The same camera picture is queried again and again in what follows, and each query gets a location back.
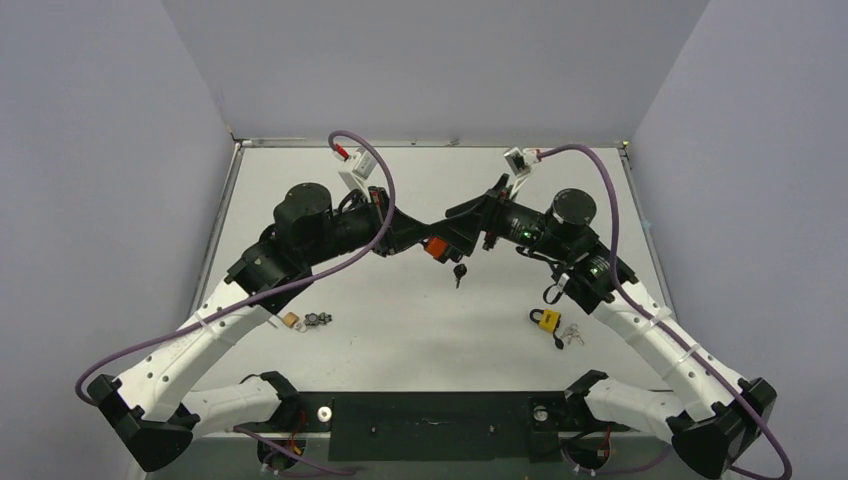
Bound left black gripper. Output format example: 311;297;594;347
303;187;433;268

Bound orange padlock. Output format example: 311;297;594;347
424;236;450;264

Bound black-headed keys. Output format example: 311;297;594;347
452;263;468;289

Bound small keys bunch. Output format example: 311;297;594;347
294;312;333;333

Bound yellow padlock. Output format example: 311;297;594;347
528;309;564;350

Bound small brass padlock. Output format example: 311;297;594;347
281;312;300;328

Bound silver keys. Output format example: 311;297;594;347
553;323;585;350

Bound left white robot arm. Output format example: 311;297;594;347
87;183;431;472

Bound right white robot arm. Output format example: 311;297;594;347
435;181;777;479

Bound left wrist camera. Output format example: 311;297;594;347
336;148;378;196

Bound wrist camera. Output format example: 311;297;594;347
336;148;378;196
503;147;541;200

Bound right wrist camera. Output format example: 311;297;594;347
503;147;541;200

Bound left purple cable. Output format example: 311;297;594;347
74;129;397;407

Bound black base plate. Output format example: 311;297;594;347
249;391;611;462

